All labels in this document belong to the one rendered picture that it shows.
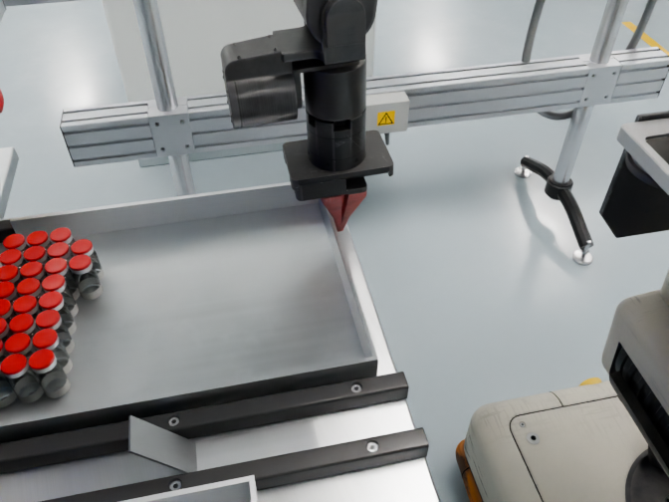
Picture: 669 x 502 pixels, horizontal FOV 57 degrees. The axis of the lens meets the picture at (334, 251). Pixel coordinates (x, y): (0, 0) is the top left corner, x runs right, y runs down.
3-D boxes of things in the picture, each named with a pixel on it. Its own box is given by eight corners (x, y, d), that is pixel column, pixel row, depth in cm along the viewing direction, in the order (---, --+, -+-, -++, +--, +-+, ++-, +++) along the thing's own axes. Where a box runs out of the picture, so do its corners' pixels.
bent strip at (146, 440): (144, 487, 49) (127, 451, 45) (144, 453, 51) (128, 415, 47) (320, 451, 51) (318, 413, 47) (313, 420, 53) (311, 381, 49)
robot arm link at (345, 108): (374, 56, 53) (356, 27, 56) (295, 68, 51) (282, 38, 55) (373, 125, 57) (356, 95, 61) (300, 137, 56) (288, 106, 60)
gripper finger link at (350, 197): (291, 214, 71) (285, 145, 64) (352, 204, 72) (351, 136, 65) (302, 255, 66) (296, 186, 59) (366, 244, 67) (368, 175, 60)
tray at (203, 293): (-24, 455, 51) (-42, 433, 49) (21, 242, 69) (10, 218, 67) (376, 381, 56) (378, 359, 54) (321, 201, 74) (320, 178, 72)
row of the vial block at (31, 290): (16, 406, 54) (-4, 376, 51) (41, 262, 67) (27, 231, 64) (43, 401, 55) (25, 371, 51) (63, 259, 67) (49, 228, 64)
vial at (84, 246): (82, 286, 64) (69, 254, 61) (84, 271, 66) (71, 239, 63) (104, 283, 65) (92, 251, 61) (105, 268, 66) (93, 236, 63)
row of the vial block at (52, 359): (43, 401, 55) (25, 371, 51) (63, 259, 67) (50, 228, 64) (70, 396, 55) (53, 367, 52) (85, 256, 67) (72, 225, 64)
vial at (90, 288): (80, 302, 63) (67, 271, 60) (82, 286, 64) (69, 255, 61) (103, 299, 63) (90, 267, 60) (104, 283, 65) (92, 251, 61)
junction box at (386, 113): (361, 136, 159) (363, 106, 153) (357, 125, 163) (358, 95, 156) (407, 130, 161) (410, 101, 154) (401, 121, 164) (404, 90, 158)
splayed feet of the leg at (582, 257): (574, 267, 189) (587, 233, 179) (509, 169, 224) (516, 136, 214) (598, 264, 190) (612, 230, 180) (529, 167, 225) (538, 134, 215)
